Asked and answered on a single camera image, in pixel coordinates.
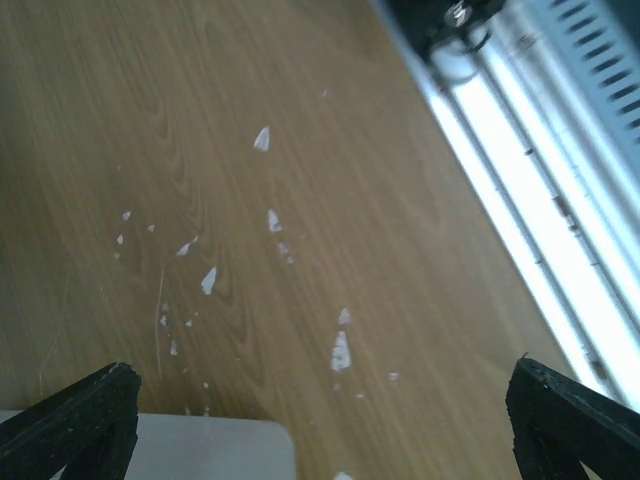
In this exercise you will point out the white plastic tub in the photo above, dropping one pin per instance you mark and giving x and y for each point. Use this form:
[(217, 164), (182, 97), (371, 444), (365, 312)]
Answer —
[(182, 447)]

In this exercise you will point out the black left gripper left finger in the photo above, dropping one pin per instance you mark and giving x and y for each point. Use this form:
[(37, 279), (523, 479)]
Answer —
[(85, 431)]

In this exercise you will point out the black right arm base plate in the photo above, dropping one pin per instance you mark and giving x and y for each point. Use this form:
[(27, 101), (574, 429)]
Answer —
[(425, 24)]

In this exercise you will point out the grey slotted cable duct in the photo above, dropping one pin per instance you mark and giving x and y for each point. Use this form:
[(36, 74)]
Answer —
[(594, 40)]

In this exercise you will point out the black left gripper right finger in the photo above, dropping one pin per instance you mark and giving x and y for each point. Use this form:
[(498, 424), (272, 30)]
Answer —
[(563, 429)]

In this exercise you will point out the white plastic shard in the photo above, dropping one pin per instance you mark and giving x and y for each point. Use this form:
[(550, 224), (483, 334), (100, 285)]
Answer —
[(209, 280), (341, 354), (262, 140)]

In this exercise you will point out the aluminium front rail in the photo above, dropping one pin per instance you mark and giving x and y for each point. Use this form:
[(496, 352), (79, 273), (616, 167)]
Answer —
[(559, 184)]

